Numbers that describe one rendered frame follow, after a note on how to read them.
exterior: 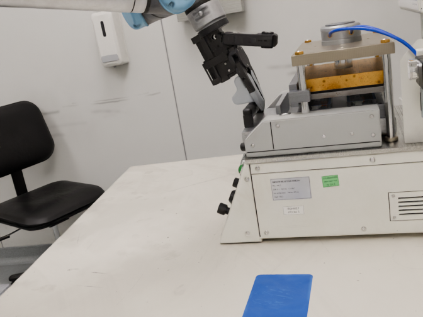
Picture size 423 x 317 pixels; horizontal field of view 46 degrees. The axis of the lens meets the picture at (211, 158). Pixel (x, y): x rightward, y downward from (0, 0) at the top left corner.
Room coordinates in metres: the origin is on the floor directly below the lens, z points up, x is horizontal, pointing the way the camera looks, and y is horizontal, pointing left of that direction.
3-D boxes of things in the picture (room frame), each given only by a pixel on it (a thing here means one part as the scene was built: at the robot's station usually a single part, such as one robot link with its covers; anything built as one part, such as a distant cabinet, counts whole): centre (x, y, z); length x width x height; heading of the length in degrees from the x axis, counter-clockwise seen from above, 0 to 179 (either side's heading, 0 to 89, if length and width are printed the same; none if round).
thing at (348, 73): (1.02, -0.30, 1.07); 0.22 x 0.17 x 0.10; 163
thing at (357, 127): (0.92, -0.19, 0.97); 0.26 x 0.05 x 0.07; 73
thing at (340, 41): (1.00, -0.32, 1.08); 0.31 x 0.24 x 0.13; 163
